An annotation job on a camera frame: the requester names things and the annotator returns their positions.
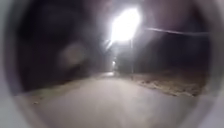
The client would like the street lamp on pole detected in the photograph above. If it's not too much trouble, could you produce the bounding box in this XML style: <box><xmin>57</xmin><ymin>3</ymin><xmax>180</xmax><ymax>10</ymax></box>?
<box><xmin>107</xmin><ymin>7</ymin><xmax>142</xmax><ymax>79</ymax></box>

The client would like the grey asphalt path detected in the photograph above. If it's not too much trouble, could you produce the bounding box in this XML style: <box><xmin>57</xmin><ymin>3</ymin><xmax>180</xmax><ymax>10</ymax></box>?
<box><xmin>32</xmin><ymin>71</ymin><xmax>202</xmax><ymax>128</ymax></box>

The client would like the dim grass verge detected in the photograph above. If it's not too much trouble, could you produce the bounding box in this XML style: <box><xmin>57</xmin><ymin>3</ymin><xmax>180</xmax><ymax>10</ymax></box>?
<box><xmin>19</xmin><ymin>77</ymin><xmax>102</xmax><ymax>105</ymax></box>

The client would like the overhead wire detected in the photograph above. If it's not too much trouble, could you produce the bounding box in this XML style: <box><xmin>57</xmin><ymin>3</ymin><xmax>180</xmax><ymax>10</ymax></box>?
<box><xmin>145</xmin><ymin>27</ymin><xmax>210</xmax><ymax>36</ymax></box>

